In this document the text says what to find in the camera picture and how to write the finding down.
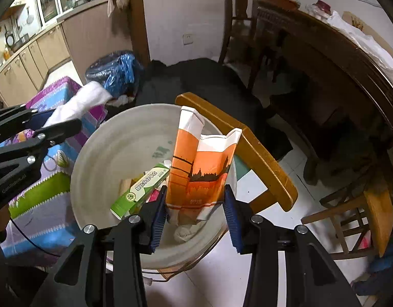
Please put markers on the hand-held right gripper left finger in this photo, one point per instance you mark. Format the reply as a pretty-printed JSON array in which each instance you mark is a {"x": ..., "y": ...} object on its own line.
[{"x": 158, "y": 227}]

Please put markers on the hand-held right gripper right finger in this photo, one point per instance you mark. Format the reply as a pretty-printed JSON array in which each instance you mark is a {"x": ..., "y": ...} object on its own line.
[{"x": 232, "y": 225}]

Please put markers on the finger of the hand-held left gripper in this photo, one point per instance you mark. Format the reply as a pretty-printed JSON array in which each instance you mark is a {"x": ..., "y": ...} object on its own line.
[
  {"x": 60, "y": 129},
  {"x": 39, "y": 118}
]

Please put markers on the white cloth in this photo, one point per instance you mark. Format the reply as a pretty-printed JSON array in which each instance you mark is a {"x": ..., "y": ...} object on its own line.
[{"x": 81, "y": 100}]

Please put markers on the green cardboard box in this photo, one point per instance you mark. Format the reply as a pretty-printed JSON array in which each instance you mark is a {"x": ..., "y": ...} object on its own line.
[{"x": 142, "y": 188}]

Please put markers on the white plastic bucket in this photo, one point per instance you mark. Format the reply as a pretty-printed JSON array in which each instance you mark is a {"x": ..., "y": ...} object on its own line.
[{"x": 119, "y": 140}]

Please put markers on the beige kitchen cabinets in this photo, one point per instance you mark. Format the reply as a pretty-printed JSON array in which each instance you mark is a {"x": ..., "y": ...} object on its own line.
[{"x": 33, "y": 57}]

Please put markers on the light wooden chair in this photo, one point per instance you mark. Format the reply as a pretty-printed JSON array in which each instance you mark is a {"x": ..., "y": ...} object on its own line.
[{"x": 263, "y": 160}]

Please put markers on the blue plastic bag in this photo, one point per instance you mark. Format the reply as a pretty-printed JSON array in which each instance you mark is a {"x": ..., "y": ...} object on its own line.
[{"x": 116, "y": 70}]

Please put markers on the beige counter partition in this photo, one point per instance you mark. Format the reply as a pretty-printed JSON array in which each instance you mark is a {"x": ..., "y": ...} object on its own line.
[{"x": 94, "y": 38}]

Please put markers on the black cloth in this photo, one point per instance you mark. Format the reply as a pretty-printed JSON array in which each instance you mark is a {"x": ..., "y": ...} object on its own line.
[{"x": 209, "y": 83}]

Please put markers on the light wooden stool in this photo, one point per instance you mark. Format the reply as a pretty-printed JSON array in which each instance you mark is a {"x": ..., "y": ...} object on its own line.
[{"x": 378, "y": 217}]

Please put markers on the blue cloth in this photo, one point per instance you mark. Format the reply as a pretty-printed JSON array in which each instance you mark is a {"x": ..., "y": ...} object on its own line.
[{"x": 381, "y": 268}]

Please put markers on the dark wooden table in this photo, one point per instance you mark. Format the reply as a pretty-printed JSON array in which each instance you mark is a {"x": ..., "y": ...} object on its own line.
[{"x": 327, "y": 70}]

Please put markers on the dark wooden chair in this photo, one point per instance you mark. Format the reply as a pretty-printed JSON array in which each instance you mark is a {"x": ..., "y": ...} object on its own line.
[{"x": 238, "y": 28}]

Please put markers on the white plastic bag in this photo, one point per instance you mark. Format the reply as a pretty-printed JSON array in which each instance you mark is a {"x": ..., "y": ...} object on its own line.
[{"x": 365, "y": 38}]

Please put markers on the red bowl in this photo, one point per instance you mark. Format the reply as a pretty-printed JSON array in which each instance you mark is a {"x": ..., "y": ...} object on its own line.
[{"x": 324, "y": 6}]

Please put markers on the brown wooden door frame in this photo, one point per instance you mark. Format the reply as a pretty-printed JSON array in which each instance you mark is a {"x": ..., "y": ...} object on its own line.
[{"x": 139, "y": 19}]

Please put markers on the white wall socket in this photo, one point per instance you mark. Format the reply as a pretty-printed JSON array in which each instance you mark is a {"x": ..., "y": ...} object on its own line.
[{"x": 188, "y": 39}]

